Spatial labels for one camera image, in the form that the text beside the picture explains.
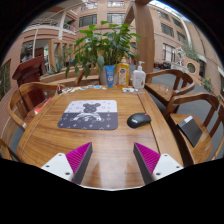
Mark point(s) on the blue sticker card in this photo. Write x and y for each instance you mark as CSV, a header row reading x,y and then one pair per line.
x,y
97,87

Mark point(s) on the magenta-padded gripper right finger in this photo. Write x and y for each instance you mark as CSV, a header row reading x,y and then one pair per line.
x,y
166,165

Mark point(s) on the green plant in white pot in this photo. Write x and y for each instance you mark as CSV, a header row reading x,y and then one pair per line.
x,y
103,46

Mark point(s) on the yellow dish soap bottle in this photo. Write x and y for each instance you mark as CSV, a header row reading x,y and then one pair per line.
x,y
123,75

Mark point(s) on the potted yellow flowers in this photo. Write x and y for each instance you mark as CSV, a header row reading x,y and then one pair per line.
x,y
207,84

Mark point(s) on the blue tube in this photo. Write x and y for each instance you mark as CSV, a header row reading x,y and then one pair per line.
x,y
110,75

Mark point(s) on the black computer mouse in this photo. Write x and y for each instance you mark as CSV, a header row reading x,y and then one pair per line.
x,y
138,120

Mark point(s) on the black keys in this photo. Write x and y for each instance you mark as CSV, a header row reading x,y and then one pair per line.
x,y
59,90

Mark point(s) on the black notebook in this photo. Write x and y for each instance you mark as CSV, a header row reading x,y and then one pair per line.
x,y
190,130

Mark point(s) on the wooden armchair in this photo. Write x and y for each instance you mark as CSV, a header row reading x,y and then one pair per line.
x,y
5,150
163,90
80,78
181,100
23,88

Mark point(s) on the grey bear-print mouse pad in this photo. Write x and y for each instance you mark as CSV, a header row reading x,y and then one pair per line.
x,y
88,115

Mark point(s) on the white sculpture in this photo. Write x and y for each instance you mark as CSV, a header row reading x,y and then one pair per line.
x,y
180,55

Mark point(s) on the dark red wooden lectern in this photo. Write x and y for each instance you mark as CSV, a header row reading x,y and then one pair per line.
x,y
30,70

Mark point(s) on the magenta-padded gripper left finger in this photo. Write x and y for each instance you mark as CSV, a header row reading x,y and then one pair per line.
x,y
58,165

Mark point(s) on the white pump bottle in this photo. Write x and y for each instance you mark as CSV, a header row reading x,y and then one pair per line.
x,y
139,79

